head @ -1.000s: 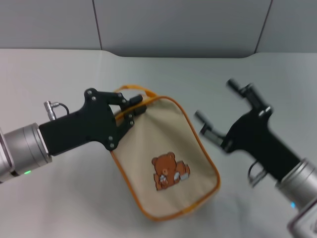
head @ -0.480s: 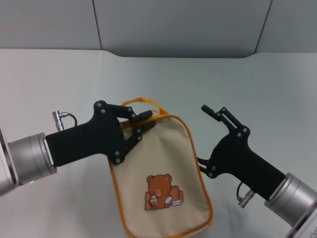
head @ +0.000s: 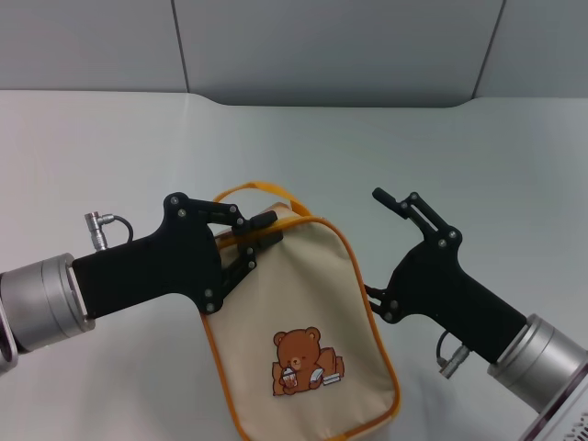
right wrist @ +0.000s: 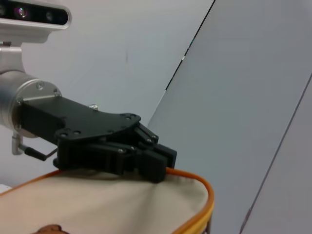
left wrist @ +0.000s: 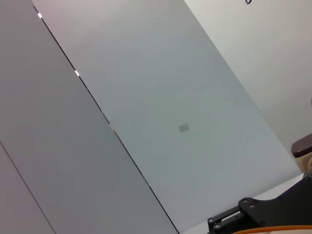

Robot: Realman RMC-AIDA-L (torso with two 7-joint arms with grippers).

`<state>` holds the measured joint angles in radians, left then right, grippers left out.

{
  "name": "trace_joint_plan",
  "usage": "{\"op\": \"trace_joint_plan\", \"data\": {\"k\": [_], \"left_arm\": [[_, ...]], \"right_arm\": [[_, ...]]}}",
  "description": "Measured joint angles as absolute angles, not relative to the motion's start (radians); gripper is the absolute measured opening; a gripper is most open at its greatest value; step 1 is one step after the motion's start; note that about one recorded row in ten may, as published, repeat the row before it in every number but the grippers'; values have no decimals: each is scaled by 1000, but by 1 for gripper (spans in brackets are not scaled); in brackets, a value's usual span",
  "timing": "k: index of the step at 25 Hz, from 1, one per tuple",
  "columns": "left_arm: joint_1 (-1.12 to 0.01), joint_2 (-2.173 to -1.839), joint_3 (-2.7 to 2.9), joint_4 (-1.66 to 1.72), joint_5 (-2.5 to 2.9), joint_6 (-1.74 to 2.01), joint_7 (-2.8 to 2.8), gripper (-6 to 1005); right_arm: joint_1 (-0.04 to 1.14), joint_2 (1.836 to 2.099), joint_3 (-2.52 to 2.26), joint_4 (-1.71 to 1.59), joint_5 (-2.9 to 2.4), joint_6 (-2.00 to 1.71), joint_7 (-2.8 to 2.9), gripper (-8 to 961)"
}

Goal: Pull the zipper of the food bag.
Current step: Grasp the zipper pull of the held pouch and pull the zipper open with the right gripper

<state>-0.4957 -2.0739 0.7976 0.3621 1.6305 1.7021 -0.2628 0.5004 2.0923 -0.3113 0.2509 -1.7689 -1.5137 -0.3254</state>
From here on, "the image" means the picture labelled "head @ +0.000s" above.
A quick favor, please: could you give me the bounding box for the silver connector with grey cable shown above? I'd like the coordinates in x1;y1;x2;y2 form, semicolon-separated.
435;327;473;379
83;211;135;254

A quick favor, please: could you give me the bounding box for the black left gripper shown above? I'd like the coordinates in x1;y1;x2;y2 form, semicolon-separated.
72;191;284;321

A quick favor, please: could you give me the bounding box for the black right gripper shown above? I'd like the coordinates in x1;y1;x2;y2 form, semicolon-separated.
364;187;527;365

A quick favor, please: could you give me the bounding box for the beige food bag orange trim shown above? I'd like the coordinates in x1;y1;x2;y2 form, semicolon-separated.
199;181;402;441

